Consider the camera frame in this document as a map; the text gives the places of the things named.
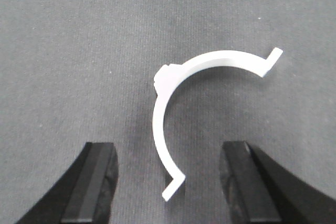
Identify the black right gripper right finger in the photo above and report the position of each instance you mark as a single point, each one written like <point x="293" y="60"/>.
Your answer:
<point x="259" y="190"/>

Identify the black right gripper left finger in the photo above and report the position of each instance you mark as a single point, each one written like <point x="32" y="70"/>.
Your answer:
<point x="84" y="193"/>

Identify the white half-ring pipe clamp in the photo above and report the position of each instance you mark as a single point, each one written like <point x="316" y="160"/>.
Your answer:
<point x="169" y="77"/>

